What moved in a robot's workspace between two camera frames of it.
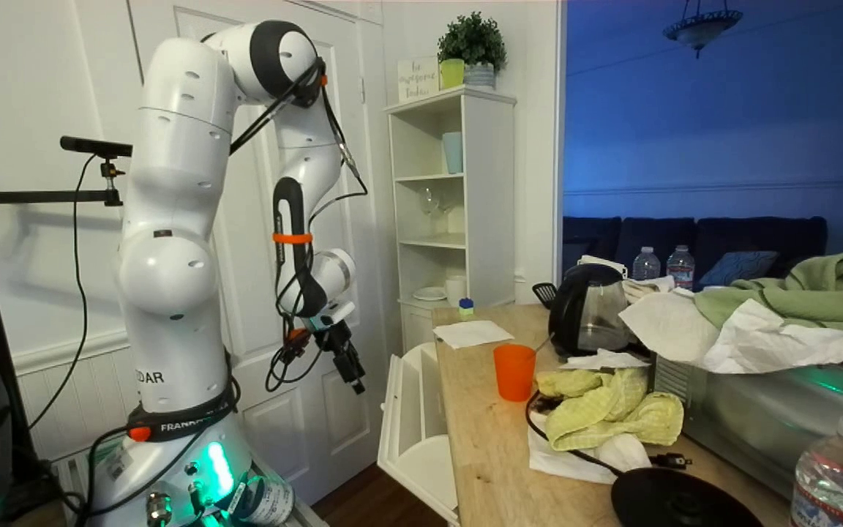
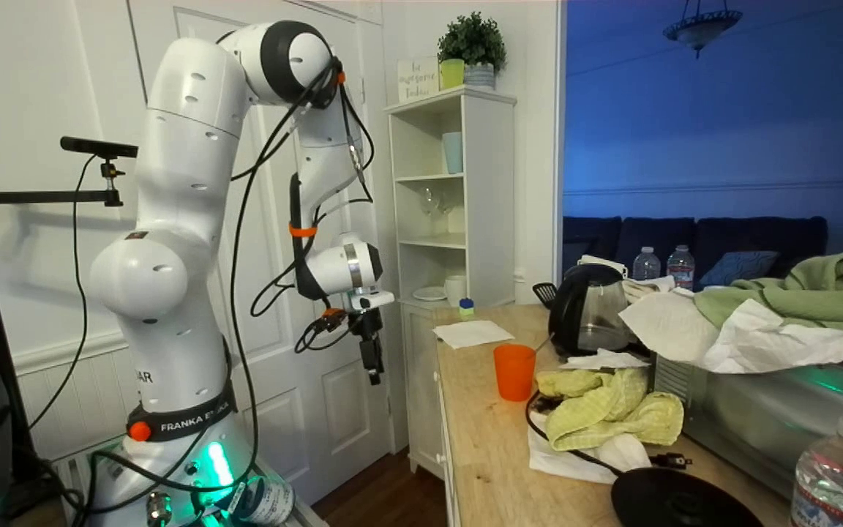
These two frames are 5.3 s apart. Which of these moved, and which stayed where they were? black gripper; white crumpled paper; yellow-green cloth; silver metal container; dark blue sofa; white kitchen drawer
Moved: black gripper; white kitchen drawer
Stayed: white crumpled paper; dark blue sofa; silver metal container; yellow-green cloth
